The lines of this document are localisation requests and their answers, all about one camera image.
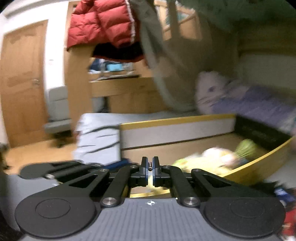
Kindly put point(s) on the wooden desk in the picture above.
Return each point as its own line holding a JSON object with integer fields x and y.
{"x": 129, "y": 95}

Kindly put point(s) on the wooden bed post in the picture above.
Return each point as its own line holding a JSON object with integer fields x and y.
{"x": 76, "y": 63}

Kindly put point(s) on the red puffer jacket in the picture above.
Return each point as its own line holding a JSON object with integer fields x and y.
{"x": 112, "y": 27}

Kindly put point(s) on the green mosquito net canopy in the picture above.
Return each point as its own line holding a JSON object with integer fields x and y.
{"x": 176, "y": 62}

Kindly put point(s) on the yellow cardboard box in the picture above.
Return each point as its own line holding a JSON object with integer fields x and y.
{"x": 175, "y": 138}

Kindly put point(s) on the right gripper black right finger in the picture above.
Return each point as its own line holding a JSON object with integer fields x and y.
{"x": 230, "y": 208}

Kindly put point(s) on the grey chair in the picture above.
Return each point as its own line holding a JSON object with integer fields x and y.
{"x": 59, "y": 122}

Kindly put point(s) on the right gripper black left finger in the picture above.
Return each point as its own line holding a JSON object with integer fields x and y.
{"x": 71, "y": 207}

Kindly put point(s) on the purple heart patterned quilt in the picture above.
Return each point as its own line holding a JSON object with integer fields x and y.
{"x": 216, "y": 94}

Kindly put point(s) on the yellow plush toy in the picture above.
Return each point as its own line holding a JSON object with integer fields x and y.
{"x": 217, "y": 160}

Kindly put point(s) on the wooden door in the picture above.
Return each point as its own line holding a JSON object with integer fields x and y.
{"x": 22, "y": 84}

